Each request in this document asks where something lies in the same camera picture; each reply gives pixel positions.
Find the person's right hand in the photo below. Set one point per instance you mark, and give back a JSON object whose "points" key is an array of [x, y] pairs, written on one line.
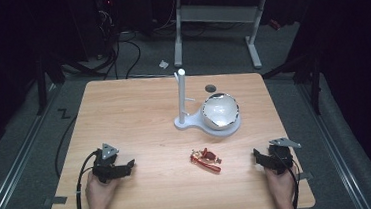
{"points": [[281, 182]]}

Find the crumpled white paper scrap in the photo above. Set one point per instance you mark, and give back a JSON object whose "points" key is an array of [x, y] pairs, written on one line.
{"points": [[163, 64]]}

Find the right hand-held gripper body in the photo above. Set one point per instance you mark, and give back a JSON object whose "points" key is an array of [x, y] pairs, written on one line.
{"points": [[280, 155]]}

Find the person's left hand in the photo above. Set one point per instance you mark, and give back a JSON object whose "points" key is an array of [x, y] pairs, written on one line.
{"points": [[98, 191]]}

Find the grey tape strip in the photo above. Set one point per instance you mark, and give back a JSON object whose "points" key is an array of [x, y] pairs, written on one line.
{"points": [[56, 200], [306, 176]]}

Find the white jewelry stand with pole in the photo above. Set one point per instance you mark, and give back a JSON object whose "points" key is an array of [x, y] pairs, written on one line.
{"points": [[184, 118]]}

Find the black metal stand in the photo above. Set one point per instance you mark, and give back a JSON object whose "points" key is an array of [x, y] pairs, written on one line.
{"points": [[304, 68], [42, 79]]}

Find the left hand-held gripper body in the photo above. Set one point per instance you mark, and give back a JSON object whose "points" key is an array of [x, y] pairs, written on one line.
{"points": [[106, 164]]}

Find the white bowl with silver rim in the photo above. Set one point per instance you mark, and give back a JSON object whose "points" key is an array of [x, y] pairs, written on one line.
{"points": [[220, 111]]}

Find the white-framed wooden desk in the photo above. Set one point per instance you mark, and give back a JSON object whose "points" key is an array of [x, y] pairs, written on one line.
{"points": [[213, 13]]}

